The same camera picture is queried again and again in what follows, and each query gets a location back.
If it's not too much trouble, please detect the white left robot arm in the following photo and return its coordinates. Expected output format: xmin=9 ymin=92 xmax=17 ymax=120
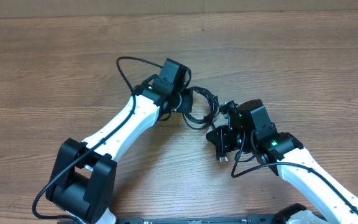
xmin=42 ymin=76 xmax=192 ymax=223

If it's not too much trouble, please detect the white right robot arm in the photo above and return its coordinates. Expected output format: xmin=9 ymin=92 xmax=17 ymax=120
xmin=206 ymin=125 xmax=358 ymax=223

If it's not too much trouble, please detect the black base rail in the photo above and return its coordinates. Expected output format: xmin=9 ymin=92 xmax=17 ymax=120
xmin=57 ymin=213 xmax=279 ymax=224

